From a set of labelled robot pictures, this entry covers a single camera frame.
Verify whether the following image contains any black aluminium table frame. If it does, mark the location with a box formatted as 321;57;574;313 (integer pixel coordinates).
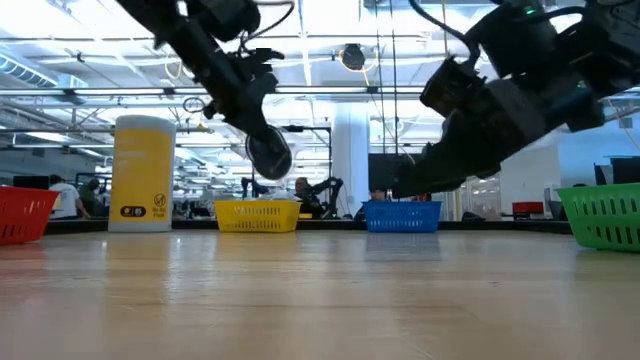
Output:
43;218;574;236

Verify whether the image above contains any black background panel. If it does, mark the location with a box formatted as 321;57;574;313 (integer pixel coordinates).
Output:
367;152;417;194

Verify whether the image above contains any yellow plastic basket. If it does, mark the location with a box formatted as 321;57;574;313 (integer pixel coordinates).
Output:
214;199;303;234

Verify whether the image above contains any red plastic basket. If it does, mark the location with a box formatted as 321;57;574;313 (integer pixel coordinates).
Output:
0;185;61;247

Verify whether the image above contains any white building column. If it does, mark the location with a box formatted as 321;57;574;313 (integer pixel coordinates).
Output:
331;103;372;217

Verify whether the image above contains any black monitor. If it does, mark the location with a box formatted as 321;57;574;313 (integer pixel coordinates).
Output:
593;155;640;187

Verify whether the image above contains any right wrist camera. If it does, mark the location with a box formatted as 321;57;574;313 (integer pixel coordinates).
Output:
419;55;486;118

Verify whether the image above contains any grey ceiling duct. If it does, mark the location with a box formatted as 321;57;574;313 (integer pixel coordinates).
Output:
0;51;89;91

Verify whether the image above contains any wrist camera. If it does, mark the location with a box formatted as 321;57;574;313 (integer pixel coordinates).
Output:
234;46;287;77
419;55;486;118

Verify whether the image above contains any yellow canister with white lid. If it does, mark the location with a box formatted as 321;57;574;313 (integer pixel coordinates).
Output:
107;114;178;234

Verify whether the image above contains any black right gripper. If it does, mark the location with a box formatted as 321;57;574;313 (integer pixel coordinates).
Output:
390;78;547;200

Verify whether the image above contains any green plastic basket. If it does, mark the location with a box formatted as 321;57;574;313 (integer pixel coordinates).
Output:
555;182;640;253

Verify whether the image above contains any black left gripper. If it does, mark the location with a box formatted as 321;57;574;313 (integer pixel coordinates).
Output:
197;54;280;145

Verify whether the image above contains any red background box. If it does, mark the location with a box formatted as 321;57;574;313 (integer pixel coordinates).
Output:
511;200;545;217

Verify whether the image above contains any black hanging overhead camera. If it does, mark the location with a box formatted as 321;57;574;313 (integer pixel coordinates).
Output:
340;42;367;72

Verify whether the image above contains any blue plastic basket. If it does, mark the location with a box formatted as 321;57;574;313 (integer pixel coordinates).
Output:
361;200;444;235

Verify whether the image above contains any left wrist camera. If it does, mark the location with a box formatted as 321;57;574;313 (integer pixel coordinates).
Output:
234;46;287;77

